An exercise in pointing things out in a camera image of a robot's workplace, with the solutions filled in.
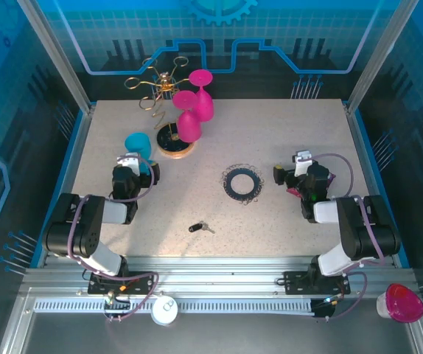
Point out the keyring with many small rings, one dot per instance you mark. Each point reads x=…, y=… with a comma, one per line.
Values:
x=230, y=183

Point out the silver key with black fob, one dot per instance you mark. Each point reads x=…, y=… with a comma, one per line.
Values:
x=195, y=227

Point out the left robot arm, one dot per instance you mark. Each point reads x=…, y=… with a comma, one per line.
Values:
x=86, y=228

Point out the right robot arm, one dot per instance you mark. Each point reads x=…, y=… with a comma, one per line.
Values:
x=362, y=228

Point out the purple snack packet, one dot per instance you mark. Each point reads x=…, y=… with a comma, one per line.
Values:
x=331, y=179

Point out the blue plastic wine glass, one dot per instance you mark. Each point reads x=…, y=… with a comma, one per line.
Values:
x=138, y=144

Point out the pink plastic wine glass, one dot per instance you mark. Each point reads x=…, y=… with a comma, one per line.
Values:
x=189, y=127
x=205, y=107

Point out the white tin can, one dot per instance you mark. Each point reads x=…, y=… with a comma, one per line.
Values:
x=164, y=313

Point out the white cup with pink lid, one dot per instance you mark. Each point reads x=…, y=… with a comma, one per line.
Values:
x=403, y=304

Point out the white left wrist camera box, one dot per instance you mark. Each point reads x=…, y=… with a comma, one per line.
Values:
x=130, y=161

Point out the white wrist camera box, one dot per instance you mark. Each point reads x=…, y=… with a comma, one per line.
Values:
x=302, y=162
x=130, y=161

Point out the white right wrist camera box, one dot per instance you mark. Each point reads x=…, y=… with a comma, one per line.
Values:
x=302, y=162

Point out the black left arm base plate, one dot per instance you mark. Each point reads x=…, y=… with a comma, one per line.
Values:
x=141, y=279

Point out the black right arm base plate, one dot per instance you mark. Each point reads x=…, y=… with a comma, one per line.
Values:
x=296, y=282

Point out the aluminium table rail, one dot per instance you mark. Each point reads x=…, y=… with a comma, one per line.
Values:
x=215, y=274

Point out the aluminium frame post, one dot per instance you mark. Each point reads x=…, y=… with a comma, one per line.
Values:
x=55, y=55
x=381, y=55

